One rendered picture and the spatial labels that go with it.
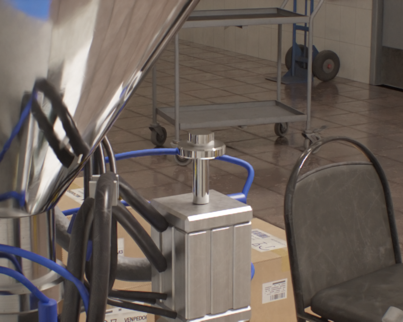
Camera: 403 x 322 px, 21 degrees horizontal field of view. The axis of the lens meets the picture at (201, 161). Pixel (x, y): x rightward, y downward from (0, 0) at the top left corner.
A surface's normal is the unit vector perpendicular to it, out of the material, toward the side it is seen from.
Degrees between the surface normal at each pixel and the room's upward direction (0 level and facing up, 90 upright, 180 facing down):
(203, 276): 90
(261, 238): 0
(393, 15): 90
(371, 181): 79
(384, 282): 0
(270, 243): 0
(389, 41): 90
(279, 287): 90
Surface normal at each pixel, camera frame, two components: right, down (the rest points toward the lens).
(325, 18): -0.86, 0.12
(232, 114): 0.00, -0.97
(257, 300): 0.53, 0.21
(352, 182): 0.58, -0.02
